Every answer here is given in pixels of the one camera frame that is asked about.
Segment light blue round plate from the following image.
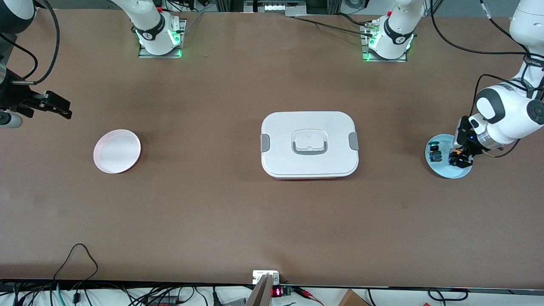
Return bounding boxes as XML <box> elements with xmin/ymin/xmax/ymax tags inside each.
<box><xmin>425</xmin><ymin>134</ymin><xmax>473</xmax><ymax>179</ymax></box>

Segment pink round plate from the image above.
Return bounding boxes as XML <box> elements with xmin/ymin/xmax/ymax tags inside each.
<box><xmin>93</xmin><ymin>129</ymin><xmax>142</xmax><ymax>174</ymax></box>

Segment white lidded pink lunch box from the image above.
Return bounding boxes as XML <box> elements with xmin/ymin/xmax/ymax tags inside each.
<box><xmin>260</xmin><ymin>111</ymin><xmax>360</xmax><ymax>180</ymax></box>

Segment brown cardboard box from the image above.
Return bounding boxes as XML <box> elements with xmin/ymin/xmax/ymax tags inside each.
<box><xmin>338</xmin><ymin>289</ymin><xmax>371</xmax><ymax>306</ymax></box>

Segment red clip leads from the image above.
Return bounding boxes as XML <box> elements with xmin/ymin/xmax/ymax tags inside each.
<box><xmin>295</xmin><ymin>286</ymin><xmax>324</xmax><ymax>306</ymax></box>

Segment small white box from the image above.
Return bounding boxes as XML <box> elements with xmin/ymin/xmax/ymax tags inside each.
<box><xmin>252</xmin><ymin>270</ymin><xmax>280</xmax><ymax>285</ymax></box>

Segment white power strip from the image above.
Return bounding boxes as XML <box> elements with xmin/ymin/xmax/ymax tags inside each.
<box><xmin>244</xmin><ymin>0</ymin><xmax>307</xmax><ymax>17</ymax></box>

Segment grey metal bar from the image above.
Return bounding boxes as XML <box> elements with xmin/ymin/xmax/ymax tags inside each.
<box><xmin>246</xmin><ymin>273</ymin><xmax>273</xmax><ymax>306</ymax></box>

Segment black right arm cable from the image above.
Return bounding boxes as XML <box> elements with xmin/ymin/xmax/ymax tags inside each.
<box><xmin>0</xmin><ymin>0</ymin><xmax>60</xmax><ymax>85</ymax></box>

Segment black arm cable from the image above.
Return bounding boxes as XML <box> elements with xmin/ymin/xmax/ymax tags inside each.
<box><xmin>0</xmin><ymin>0</ymin><xmax>60</xmax><ymax>85</ymax></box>
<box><xmin>430</xmin><ymin>0</ymin><xmax>544</xmax><ymax>159</ymax></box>

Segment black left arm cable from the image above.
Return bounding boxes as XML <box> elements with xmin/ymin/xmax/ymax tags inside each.
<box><xmin>430</xmin><ymin>0</ymin><xmax>544</xmax><ymax>159</ymax></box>

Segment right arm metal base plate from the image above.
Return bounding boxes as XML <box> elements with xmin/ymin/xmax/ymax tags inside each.
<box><xmin>138</xmin><ymin>19</ymin><xmax>187</xmax><ymax>59</ymax></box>

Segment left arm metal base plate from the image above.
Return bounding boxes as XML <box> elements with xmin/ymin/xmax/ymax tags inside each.
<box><xmin>361</xmin><ymin>22</ymin><xmax>408</xmax><ymax>62</ymax></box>

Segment black coiled cable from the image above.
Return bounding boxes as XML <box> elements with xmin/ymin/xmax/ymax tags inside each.
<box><xmin>427</xmin><ymin>288</ymin><xmax>469</xmax><ymax>301</ymax></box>

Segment black looped thin cable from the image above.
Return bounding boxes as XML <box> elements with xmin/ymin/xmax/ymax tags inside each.
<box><xmin>53</xmin><ymin>243</ymin><xmax>99</xmax><ymax>294</ymax></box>

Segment thin grey cable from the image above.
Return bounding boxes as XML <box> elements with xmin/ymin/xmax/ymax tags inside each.
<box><xmin>182</xmin><ymin>10</ymin><xmax>205</xmax><ymax>34</ymax></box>

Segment black cable tangle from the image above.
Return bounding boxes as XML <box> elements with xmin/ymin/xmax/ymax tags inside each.
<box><xmin>164</xmin><ymin>0</ymin><xmax>213</xmax><ymax>13</ymax></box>
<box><xmin>0</xmin><ymin>280</ymin><xmax>247</xmax><ymax>306</ymax></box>

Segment long black base cable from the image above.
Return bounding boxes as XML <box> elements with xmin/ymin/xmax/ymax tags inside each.
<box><xmin>286</xmin><ymin>15</ymin><xmax>374</xmax><ymax>38</ymax></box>

